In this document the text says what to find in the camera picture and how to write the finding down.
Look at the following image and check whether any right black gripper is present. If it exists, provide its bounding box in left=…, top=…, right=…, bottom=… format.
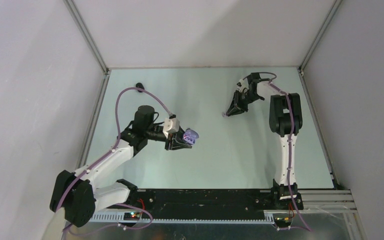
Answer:
left=226, top=89, right=262, bottom=117

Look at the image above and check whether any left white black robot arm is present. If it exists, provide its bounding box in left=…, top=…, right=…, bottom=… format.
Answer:
left=49, top=105, right=199, bottom=227

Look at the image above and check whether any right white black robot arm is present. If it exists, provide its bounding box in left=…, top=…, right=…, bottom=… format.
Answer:
left=224, top=71, right=303, bottom=209

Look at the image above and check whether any black oval case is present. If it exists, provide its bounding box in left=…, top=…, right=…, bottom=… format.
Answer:
left=135, top=82, right=145, bottom=93

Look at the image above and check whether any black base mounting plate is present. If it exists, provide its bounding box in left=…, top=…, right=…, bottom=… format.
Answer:
left=126, top=188, right=304, bottom=221

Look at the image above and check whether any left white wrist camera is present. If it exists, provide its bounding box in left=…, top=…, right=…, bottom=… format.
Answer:
left=162, top=114, right=180, bottom=137

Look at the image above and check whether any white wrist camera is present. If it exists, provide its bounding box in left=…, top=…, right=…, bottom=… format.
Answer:
left=236, top=78, right=249, bottom=93
left=162, top=114, right=180, bottom=137

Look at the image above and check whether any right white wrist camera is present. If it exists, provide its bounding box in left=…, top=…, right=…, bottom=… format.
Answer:
left=236, top=78, right=249, bottom=93

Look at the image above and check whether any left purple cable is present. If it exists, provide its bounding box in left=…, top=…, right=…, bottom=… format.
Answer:
left=54, top=86, right=176, bottom=236

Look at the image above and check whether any purple cable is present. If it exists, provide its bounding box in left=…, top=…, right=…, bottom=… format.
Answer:
left=256, top=72, right=312, bottom=233
left=54, top=86, right=176, bottom=236

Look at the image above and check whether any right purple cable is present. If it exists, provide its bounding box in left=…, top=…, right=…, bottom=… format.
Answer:
left=256, top=72, right=312, bottom=233

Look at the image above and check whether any aluminium frame rail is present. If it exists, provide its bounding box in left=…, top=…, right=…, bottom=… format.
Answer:
left=87, top=187, right=356, bottom=224

